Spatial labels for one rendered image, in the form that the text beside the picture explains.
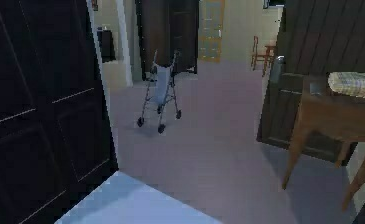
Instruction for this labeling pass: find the grey folding stroller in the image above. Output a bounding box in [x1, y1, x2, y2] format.
[136, 49, 183, 135]

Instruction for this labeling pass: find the dark brown wardrobe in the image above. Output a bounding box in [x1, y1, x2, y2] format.
[135, 0, 201, 81]

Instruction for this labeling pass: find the yellow panelled room door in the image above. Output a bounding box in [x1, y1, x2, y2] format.
[198, 0, 226, 64]

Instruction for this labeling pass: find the red wooden chair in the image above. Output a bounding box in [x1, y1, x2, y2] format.
[250, 35, 270, 71]

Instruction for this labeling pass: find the small black cabinet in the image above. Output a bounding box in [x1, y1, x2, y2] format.
[97, 29, 117, 64]

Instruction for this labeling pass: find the red wooden table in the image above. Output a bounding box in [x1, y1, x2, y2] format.
[262, 44, 278, 78]

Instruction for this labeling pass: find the black panelled cupboard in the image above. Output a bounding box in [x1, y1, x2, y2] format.
[0, 0, 120, 224]

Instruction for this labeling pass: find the brown wooden table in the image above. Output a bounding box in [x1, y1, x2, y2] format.
[281, 74, 365, 213]

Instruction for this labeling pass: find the dark brown room door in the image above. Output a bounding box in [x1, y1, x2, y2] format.
[256, 0, 365, 167]

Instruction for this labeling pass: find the checked folded cloth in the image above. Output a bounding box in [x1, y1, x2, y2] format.
[327, 71, 365, 100]

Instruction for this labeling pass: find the silver door handle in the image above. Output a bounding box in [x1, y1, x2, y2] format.
[271, 55, 286, 72]

